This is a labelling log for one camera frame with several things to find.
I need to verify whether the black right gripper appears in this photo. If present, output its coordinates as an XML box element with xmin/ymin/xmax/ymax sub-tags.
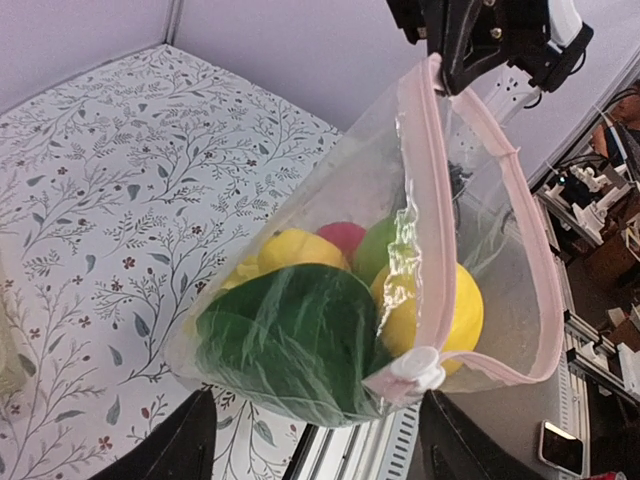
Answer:
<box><xmin>387</xmin><ymin>0</ymin><xmax>549</xmax><ymax>96</ymax></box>

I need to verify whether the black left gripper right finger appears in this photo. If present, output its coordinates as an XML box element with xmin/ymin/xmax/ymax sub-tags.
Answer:
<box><xmin>418</xmin><ymin>389</ymin><xmax>567</xmax><ymax>479</ymax></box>

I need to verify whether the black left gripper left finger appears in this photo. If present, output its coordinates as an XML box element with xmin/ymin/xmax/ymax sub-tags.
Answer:
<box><xmin>91</xmin><ymin>390</ymin><xmax>217</xmax><ymax>480</ymax></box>

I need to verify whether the green toy leaf vegetable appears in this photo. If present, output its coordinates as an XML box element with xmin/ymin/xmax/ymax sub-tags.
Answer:
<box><xmin>195</xmin><ymin>264</ymin><xmax>391</xmax><ymax>428</ymax></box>

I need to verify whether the yellow toy lemon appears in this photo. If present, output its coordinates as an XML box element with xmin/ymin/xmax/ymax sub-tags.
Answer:
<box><xmin>370</xmin><ymin>264</ymin><xmax>484</xmax><ymax>359</ymax></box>

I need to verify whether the clear zip top bag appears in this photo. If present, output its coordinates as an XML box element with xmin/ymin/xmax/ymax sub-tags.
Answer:
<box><xmin>165</xmin><ymin>54</ymin><xmax>564</xmax><ymax>427</ymax></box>

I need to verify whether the green toy apple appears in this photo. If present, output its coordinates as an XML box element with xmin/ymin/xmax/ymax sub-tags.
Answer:
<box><xmin>352</xmin><ymin>216</ymin><xmax>415</xmax><ymax>285</ymax></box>

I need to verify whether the orange yellow toy mango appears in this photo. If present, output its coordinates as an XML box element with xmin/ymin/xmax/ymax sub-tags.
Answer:
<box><xmin>257</xmin><ymin>228</ymin><xmax>349</xmax><ymax>273</ymax></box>

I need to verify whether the red toy food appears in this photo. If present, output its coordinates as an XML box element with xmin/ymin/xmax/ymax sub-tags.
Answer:
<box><xmin>316</xmin><ymin>222</ymin><xmax>366</xmax><ymax>252</ymax></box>

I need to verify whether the toy napa cabbage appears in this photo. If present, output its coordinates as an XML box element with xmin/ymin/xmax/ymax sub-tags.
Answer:
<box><xmin>210</xmin><ymin>255</ymin><xmax>260</xmax><ymax>301</ymax></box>

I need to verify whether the black smartphone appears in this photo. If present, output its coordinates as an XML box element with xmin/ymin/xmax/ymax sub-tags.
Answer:
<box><xmin>537</xmin><ymin>420</ymin><xmax>585</xmax><ymax>477</ymax></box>

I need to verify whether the pale green plastic basket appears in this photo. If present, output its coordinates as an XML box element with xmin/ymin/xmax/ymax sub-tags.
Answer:
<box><xmin>1</xmin><ymin>278</ymin><xmax>26</xmax><ymax>398</ymax></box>

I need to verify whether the floral patterned table mat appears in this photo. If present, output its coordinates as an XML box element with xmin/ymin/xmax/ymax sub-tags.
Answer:
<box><xmin>1</xmin><ymin>45</ymin><xmax>340</xmax><ymax>479</ymax></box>

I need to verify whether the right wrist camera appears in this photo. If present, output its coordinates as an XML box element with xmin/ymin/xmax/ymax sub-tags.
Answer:
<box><xmin>507</xmin><ymin>1</ymin><xmax>594</xmax><ymax>93</ymax></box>

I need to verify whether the left aluminium frame post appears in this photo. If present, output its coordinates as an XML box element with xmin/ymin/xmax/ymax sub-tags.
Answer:
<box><xmin>161</xmin><ymin>0</ymin><xmax>185</xmax><ymax>45</ymax></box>

